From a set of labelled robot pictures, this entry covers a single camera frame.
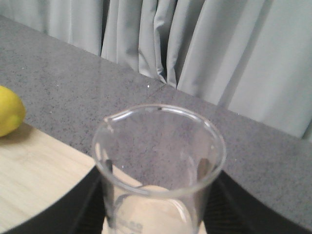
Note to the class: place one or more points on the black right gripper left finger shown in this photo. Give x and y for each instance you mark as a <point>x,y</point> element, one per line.
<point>80,211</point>

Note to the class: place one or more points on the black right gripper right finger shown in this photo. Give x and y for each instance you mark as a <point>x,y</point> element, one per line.
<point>232,210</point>

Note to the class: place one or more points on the grey curtain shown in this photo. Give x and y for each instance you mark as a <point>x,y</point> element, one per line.
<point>253,57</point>

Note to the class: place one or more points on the yellow lemon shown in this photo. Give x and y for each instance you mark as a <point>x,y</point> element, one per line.
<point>12,111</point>

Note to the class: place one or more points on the light wooden cutting board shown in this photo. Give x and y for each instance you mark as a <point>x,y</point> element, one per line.
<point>36,171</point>

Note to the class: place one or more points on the clear glass measuring beaker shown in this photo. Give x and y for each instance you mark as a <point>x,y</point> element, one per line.
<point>158,163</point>

